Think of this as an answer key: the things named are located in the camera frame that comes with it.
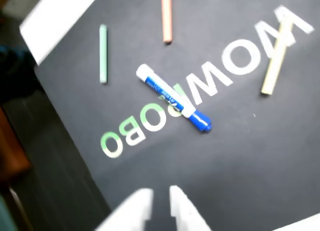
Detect orange chalk stick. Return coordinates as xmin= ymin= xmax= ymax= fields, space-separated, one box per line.
xmin=160 ymin=0 xmax=173 ymax=44

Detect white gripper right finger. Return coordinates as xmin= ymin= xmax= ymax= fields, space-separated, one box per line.
xmin=169 ymin=185 xmax=213 ymax=231

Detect blue whiteboard marker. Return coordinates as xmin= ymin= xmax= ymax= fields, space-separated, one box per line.
xmin=135 ymin=63 xmax=213 ymax=134

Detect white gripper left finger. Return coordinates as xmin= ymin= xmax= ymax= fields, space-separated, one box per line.
xmin=96 ymin=187 xmax=155 ymax=231

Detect yellow chalk stick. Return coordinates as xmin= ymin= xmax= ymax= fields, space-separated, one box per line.
xmin=260 ymin=22 xmax=293 ymax=96

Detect green chalk stick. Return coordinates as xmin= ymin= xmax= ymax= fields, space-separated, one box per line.
xmin=99 ymin=24 xmax=109 ymax=84

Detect dark grey WOWROBO mat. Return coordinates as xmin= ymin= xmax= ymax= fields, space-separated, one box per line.
xmin=33 ymin=0 xmax=320 ymax=231

